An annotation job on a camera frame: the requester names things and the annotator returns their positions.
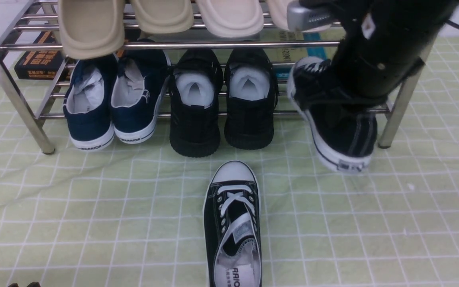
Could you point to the green checkered tablecloth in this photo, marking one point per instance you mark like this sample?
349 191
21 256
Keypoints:
131 215

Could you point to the stainless steel shoe rack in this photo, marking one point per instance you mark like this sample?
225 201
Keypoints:
40 15

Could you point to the navy sneaker left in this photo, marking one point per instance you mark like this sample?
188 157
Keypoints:
86 103

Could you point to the black knit shoe left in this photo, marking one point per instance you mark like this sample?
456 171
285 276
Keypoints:
194 87

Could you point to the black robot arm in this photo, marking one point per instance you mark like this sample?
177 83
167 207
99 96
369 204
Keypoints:
382 47

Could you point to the black knit shoe right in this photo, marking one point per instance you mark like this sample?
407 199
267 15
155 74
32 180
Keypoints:
252 95

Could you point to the navy sneaker right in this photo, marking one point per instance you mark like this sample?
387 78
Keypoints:
140 86

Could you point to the tan slipper far left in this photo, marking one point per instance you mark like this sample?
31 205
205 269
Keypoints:
91 28

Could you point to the tan slipper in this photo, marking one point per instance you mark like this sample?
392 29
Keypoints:
163 16
91 28

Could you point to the black canvas sneaker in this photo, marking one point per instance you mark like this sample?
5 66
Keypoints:
231 216
347 146

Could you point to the navy sneaker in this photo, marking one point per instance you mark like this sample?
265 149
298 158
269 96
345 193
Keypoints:
140 86
86 103

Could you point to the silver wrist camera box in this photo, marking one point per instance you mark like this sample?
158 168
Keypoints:
308 16

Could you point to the black orange book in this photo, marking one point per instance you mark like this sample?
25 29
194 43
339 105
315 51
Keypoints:
41 65

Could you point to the cream slipper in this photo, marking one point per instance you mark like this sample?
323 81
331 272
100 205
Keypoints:
231 18
277 10

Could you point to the teal beige book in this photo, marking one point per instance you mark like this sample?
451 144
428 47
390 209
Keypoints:
290 55

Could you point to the black knit shoe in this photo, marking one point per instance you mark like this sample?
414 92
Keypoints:
194 87
252 95

